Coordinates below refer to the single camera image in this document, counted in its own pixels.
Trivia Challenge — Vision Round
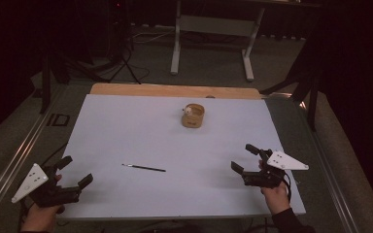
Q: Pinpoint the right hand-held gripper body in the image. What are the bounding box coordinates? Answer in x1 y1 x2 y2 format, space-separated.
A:
242 149 310 190

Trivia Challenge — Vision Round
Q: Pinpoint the white floor cable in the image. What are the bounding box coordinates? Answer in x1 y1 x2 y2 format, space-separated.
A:
129 29 176 45

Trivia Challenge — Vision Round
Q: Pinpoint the white metal desk frame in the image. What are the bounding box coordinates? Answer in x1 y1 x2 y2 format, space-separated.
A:
170 0 267 83

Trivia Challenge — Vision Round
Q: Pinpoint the black tripod stand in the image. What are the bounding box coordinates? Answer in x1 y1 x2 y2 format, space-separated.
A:
77 0 144 85

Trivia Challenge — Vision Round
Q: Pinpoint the aluminium rail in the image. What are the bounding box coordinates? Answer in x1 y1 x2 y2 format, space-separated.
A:
295 98 361 233
0 90 66 224

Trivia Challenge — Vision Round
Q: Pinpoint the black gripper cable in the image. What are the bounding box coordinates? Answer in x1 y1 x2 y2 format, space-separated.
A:
282 173 293 203

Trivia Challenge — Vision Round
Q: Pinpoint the black metal stand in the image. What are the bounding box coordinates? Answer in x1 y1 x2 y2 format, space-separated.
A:
259 18 323 132

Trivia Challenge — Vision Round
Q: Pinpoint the person's left hand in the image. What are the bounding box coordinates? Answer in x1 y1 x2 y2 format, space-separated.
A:
19 174 65 233

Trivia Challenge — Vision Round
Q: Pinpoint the white table mat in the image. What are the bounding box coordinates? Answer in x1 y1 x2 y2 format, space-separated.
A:
56 93 307 221

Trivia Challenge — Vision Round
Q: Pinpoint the wooden table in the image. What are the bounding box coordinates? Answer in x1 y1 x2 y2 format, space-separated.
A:
89 83 263 101

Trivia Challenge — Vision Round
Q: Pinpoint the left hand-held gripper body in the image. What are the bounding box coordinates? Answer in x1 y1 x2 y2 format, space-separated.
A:
11 163 81 209

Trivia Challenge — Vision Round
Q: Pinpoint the wooden pen holder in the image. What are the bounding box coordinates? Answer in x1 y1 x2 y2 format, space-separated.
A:
181 103 206 129

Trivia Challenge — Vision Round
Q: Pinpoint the person's right hand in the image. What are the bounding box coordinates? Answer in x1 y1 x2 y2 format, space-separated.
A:
257 160 291 216

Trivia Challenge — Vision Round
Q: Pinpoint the black paintbrush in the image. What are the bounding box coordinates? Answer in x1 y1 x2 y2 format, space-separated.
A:
121 163 167 173

